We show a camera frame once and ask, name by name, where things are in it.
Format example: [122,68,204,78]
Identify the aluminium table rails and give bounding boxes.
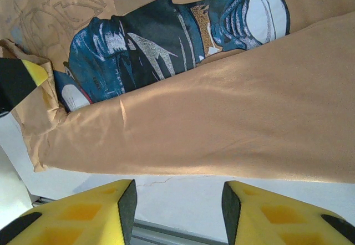
[30,196,231,245]

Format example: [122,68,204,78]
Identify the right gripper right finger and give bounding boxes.
[221,180,355,245]

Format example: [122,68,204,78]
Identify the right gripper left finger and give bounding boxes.
[5,179,138,245]

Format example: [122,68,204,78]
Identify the tan sneaker print t-shirt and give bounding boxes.
[0,0,355,185]

